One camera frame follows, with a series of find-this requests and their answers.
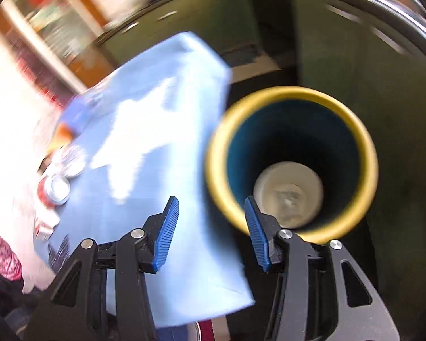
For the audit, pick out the orange foam net sleeve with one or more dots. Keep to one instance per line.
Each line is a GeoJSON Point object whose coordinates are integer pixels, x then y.
{"type": "Point", "coordinates": [61, 137]}

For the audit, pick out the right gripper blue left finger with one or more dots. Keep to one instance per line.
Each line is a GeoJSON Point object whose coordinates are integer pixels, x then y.
{"type": "Point", "coordinates": [167, 222]}

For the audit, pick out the red white snack wrapper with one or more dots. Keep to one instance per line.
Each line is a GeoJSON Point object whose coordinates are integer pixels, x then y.
{"type": "Point", "coordinates": [57, 171]}

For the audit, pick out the red paper noodle cup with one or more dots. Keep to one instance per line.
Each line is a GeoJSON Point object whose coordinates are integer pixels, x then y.
{"type": "Point", "coordinates": [291, 192]}

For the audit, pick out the yellow rimmed trash bin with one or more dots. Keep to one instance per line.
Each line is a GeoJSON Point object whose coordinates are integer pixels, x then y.
{"type": "Point", "coordinates": [305, 158]}

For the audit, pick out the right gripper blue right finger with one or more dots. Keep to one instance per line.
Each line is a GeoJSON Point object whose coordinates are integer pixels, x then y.
{"type": "Point", "coordinates": [254, 219]}

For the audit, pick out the blue patterned tablecloth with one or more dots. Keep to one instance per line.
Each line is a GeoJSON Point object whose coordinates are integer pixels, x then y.
{"type": "Point", "coordinates": [145, 130]}

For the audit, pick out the green lower cabinets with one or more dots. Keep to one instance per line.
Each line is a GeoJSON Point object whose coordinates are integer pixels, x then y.
{"type": "Point", "coordinates": [368, 54]}

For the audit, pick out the glass sliding door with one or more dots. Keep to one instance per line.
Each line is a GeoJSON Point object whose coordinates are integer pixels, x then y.
{"type": "Point", "coordinates": [60, 36]}

